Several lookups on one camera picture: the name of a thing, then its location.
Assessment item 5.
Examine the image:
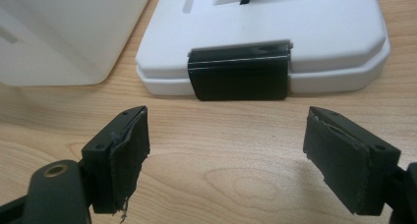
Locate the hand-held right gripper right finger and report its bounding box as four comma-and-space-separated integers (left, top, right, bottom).
302, 105, 402, 216

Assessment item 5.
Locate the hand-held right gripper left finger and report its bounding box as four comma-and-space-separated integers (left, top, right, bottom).
81, 105, 151, 224

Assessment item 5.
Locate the black case latch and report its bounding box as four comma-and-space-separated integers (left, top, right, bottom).
187, 39, 294, 102

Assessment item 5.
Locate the white plastic case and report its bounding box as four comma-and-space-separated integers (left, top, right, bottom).
135, 0, 391, 97

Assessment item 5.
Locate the white plastic container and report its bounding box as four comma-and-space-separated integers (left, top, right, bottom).
0, 0, 155, 86

